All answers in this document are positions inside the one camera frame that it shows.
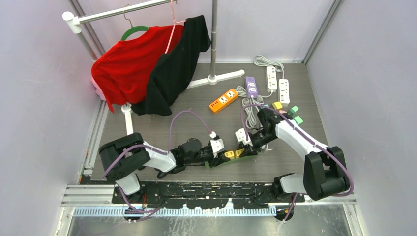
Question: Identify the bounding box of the dark green power strip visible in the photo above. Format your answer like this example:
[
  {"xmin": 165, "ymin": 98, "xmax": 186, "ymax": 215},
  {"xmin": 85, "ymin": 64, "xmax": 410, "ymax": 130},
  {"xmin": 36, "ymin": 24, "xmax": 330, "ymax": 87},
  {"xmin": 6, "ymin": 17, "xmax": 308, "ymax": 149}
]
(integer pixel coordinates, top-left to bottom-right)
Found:
[{"xmin": 204, "ymin": 155, "xmax": 256, "ymax": 169}]

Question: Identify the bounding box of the green plug adapter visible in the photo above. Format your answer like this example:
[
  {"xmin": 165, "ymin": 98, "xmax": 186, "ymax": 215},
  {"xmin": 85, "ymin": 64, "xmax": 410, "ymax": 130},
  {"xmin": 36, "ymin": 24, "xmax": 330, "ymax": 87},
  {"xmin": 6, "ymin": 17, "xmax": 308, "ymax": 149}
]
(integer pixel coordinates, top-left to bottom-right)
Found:
[
  {"xmin": 287, "ymin": 106, "xmax": 299, "ymax": 117},
  {"xmin": 293, "ymin": 116, "xmax": 303, "ymax": 125}
]

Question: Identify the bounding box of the orange power strip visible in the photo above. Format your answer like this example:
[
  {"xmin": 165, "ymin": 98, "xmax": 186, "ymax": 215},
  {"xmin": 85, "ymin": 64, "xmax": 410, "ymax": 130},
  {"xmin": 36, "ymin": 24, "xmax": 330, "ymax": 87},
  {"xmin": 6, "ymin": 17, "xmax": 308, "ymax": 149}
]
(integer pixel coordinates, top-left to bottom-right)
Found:
[{"xmin": 209, "ymin": 86, "xmax": 261, "ymax": 130}]

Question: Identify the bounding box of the long white power strip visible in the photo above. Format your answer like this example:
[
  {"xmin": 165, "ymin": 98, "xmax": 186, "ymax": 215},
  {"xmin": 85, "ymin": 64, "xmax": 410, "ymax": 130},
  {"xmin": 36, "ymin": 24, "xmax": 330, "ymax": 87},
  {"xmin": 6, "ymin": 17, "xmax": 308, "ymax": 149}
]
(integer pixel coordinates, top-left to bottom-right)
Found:
[{"xmin": 253, "ymin": 55, "xmax": 290, "ymax": 107}]

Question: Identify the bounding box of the purple power strip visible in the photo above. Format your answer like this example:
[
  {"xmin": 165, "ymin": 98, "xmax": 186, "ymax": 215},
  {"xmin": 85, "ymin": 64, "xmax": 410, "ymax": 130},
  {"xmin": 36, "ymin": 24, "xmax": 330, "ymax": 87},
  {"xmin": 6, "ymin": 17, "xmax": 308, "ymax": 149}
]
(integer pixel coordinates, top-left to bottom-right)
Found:
[{"xmin": 244, "ymin": 76, "xmax": 271, "ymax": 150}]

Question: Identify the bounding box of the short white power strip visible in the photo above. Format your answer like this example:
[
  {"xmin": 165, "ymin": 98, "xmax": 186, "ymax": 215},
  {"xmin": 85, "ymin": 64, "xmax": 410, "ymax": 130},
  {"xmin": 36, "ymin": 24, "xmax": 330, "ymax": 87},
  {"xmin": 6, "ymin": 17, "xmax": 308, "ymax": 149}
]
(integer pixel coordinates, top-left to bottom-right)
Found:
[{"xmin": 255, "ymin": 66, "xmax": 278, "ymax": 98}]

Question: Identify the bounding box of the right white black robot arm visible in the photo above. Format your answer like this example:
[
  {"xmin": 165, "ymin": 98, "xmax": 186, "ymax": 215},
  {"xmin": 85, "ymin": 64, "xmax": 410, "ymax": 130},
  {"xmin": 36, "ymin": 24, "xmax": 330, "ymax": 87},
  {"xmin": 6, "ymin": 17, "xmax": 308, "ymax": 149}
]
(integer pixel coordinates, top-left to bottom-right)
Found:
[{"xmin": 242, "ymin": 106, "xmax": 354, "ymax": 202}]

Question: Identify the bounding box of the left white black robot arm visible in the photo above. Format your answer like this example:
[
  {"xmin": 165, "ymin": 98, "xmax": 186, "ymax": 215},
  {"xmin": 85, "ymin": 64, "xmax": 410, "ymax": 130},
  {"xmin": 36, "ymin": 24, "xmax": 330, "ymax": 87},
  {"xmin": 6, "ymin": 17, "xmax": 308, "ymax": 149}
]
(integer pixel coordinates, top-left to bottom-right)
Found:
[{"xmin": 99, "ymin": 132, "xmax": 232, "ymax": 203}]

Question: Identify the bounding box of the black t-shirt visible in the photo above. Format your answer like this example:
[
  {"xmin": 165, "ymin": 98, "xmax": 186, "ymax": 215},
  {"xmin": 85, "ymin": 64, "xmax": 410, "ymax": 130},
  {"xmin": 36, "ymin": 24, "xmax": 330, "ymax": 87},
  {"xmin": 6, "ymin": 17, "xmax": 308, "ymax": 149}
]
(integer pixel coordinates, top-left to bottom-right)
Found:
[{"xmin": 131, "ymin": 15, "xmax": 211, "ymax": 116}]

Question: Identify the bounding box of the red t-shirt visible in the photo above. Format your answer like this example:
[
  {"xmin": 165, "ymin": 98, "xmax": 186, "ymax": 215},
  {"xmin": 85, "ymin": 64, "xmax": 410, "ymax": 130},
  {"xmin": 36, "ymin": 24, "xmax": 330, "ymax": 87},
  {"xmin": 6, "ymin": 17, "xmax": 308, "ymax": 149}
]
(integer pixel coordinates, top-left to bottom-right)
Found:
[{"xmin": 91, "ymin": 25, "xmax": 184, "ymax": 112}]

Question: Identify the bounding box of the pink clothes hanger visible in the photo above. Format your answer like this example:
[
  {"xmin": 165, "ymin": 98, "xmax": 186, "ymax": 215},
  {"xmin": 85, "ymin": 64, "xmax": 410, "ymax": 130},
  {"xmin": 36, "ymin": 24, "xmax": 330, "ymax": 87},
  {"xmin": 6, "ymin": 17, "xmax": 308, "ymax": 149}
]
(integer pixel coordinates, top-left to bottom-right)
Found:
[{"xmin": 165, "ymin": 0, "xmax": 186, "ymax": 54}]

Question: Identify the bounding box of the green clothes hanger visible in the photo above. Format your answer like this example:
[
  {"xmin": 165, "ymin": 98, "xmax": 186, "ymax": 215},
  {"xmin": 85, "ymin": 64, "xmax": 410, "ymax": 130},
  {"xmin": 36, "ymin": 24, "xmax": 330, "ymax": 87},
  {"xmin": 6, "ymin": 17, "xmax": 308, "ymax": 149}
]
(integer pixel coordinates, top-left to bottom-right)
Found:
[{"xmin": 120, "ymin": 10, "xmax": 149, "ymax": 41}]

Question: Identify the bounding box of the white metal clothes rack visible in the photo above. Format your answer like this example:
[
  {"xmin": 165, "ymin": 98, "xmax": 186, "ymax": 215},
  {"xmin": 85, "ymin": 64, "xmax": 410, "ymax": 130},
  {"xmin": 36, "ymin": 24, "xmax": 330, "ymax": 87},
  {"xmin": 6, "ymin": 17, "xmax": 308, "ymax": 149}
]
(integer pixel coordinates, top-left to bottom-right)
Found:
[{"xmin": 61, "ymin": 0, "xmax": 245, "ymax": 135}]

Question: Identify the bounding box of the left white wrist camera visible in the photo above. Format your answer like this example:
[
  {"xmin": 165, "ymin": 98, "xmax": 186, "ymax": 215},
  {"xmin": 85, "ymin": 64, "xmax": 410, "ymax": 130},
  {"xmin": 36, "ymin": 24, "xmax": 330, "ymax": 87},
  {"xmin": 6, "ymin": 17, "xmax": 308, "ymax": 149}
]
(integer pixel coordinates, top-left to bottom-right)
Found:
[{"xmin": 210, "ymin": 138, "xmax": 226, "ymax": 158}]

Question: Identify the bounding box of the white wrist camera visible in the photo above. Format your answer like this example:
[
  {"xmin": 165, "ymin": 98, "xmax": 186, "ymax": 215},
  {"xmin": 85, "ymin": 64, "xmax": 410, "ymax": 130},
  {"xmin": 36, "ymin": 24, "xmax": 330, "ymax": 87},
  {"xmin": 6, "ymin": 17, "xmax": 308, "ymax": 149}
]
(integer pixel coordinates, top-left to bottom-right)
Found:
[
  {"xmin": 210, "ymin": 138, "xmax": 226, "ymax": 158},
  {"xmin": 235, "ymin": 128, "xmax": 252, "ymax": 146}
]

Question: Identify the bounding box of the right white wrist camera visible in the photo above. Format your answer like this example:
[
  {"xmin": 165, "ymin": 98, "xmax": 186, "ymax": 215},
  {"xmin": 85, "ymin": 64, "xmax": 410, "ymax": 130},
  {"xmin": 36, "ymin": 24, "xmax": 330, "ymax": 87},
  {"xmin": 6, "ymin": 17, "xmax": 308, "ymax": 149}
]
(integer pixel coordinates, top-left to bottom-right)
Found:
[{"xmin": 235, "ymin": 128, "xmax": 252, "ymax": 146}]

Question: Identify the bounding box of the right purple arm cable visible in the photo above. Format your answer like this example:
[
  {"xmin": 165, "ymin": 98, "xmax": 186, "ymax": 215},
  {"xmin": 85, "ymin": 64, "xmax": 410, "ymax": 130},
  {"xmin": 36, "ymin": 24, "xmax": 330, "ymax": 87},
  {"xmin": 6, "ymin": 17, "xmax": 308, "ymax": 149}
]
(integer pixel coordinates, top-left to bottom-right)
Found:
[{"xmin": 240, "ymin": 104, "xmax": 355, "ymax": 222}]

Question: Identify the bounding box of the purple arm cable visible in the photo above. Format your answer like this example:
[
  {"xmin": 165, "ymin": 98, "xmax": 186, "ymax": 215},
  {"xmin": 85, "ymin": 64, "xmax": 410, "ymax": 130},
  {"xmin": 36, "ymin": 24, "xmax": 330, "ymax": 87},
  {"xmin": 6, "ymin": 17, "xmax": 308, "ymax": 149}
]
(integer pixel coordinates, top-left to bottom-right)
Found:
[
  {"xmin": 240, "ymin": 104, "xmax": 355, "ymax": 222},
  {"xmin": 101, "ymin": 110, "xmax": 218, "ymax": 223}
]

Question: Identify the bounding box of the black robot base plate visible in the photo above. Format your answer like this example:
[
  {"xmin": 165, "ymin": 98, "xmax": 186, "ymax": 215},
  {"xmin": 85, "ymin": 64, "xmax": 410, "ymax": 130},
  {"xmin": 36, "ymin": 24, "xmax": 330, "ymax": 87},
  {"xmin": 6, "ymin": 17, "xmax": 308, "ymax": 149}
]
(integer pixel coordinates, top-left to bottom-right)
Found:
[{"xmin": 111, "ymin": 181, "xmax": 305, "ymax": 220}]

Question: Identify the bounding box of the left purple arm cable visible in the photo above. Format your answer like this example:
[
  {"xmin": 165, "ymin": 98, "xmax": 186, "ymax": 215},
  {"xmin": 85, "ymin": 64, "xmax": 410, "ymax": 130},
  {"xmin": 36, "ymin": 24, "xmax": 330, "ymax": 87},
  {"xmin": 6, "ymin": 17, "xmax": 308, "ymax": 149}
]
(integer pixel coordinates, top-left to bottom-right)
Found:
[{"xmin": 101, "ymin": 110, "xmax": 218, "ymax": 223}]

